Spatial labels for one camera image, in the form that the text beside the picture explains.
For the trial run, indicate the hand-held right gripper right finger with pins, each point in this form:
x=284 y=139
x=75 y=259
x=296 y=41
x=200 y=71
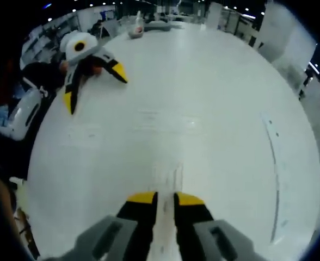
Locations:
x=192 y=220

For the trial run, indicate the person's left hand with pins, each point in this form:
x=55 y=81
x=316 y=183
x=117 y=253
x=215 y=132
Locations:
x=90 y=66

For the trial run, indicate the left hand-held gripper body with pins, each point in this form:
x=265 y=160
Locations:
x=79 y=46

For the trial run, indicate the white chest device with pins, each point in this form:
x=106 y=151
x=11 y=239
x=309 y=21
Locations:
x=21 y=117

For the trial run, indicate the grey curved object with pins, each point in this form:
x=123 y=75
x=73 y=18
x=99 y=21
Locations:
x=157 y=26

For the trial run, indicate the white and red object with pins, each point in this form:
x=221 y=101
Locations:
x=136 y=28

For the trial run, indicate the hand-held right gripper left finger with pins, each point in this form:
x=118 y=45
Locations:
x=138 y=220

